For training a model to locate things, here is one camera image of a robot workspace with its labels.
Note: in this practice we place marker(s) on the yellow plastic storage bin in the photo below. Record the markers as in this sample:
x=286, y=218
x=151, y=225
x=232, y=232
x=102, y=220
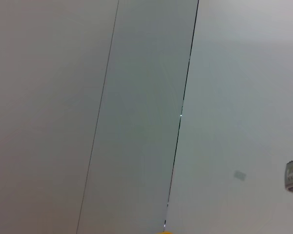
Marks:
x=167, y=232

